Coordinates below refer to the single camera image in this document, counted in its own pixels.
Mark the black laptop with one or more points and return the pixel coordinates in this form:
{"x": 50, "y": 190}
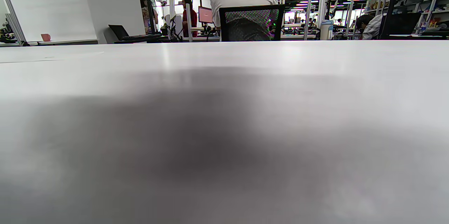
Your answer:
{"x": 119, "y": 32}

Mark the pink lit monitor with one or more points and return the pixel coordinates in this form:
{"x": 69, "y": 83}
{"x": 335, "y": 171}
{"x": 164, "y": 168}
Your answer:
{"x": 205, "y": 15}

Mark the black mesh office chair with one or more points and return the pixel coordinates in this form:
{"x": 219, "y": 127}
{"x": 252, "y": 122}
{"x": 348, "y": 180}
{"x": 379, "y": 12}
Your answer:
{"x": 249, "y": 24}

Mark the white water jug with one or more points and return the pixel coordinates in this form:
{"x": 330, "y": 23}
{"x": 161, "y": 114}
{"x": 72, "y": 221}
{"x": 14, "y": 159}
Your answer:
{"x": 326, "y": 30}

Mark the black monitor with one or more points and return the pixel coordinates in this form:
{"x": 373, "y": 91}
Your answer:
{"x": 403, "y": 24}

